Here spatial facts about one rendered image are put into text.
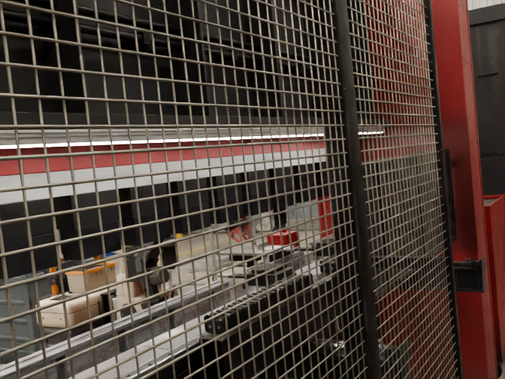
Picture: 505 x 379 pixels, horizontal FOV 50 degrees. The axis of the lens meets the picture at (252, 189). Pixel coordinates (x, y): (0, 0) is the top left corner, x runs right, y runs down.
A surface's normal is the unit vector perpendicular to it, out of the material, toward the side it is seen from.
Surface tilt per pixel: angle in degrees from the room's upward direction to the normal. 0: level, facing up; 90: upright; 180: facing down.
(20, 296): 90
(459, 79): 90
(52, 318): 90
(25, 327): 90
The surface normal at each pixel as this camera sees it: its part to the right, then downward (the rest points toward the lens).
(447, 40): -0.54, 0.10
